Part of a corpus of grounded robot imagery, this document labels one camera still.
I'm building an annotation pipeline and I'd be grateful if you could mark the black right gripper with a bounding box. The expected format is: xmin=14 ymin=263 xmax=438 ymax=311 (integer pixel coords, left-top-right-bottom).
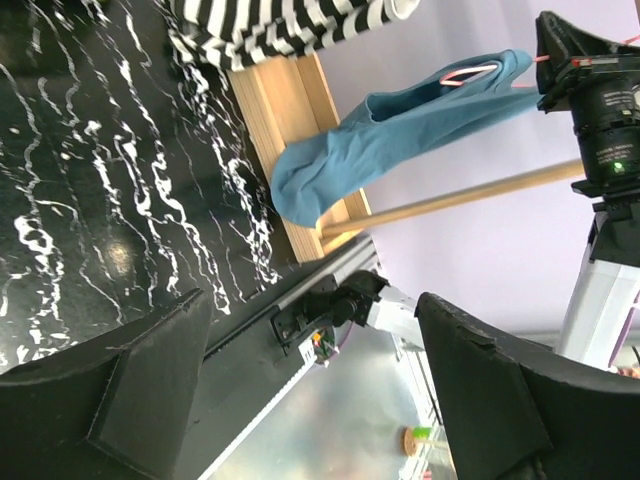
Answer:
xmin=535 ymin=10 xmax=639 ymax=185

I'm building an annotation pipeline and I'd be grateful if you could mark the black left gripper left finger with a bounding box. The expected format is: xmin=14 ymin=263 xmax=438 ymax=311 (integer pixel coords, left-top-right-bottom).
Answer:
xmin=1 ymin=289 xmax=212 ymax=479

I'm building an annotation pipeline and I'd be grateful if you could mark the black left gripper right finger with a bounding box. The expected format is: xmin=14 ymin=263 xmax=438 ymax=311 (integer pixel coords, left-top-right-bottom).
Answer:
xmin=416 ymin=293 xmax=639 ymax=480

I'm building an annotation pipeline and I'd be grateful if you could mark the thin pink wire hanger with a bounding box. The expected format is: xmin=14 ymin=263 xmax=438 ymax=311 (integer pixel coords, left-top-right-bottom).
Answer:
xmin=439 ymin=35 xmax=639 ymax=88

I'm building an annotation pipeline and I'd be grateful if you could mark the blue tank top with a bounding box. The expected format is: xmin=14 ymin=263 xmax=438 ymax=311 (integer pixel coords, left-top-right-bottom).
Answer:
xmin=270 ymin=50 xmax=540 ymax=228

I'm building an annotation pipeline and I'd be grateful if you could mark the black white striped tank top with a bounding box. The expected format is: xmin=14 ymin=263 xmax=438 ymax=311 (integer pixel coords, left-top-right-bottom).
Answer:
xmin=168 ymin=0 xmax=419 ymax=71

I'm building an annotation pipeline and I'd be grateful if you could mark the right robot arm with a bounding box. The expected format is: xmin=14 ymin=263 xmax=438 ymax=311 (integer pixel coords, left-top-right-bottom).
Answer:
xmin=535 ymin=11 xmax=639 ymax=370

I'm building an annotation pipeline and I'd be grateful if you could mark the wooden clothes rack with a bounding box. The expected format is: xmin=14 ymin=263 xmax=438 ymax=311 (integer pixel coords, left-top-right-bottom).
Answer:
xmin=230 ymin=50 xmax=584 ymax=262

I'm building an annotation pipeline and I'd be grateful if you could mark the aluminium rail frame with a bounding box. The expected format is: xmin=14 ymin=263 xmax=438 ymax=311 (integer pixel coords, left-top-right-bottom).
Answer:
xmin=190 ymin=234 xmax=378 ymax=479

